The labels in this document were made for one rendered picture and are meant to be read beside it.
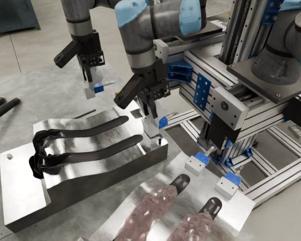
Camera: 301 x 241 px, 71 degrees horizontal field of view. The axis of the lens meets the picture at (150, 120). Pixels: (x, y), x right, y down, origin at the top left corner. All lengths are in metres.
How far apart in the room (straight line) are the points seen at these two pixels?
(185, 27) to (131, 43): 0.13
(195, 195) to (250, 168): 0.98
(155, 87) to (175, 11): 0.20
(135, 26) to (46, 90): 0.76
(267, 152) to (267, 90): 1.03
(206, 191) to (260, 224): 1.03
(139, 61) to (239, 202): 0.47
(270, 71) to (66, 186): 0.70
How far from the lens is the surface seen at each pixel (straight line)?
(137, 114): 0.83
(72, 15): 0.73
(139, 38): 0.53
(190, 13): 0.51
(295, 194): 1.90
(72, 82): 1.18
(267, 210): 1.74
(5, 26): 4.44
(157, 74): 0.61
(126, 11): 0.51
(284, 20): 0.74
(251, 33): 0.97
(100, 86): 0.86
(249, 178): 1.55
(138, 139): 0.71
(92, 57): 0.78
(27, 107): 1.11
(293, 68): 0.79
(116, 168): 0.66
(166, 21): 0.51
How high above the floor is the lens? 1.43
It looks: 45 degrees down
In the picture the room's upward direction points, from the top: straight up
